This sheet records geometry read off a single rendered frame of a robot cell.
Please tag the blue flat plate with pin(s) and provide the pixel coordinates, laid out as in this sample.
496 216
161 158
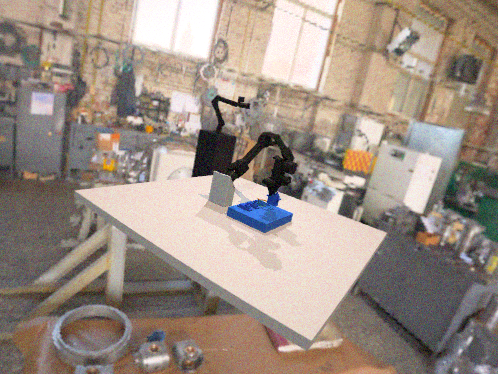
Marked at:
260 215

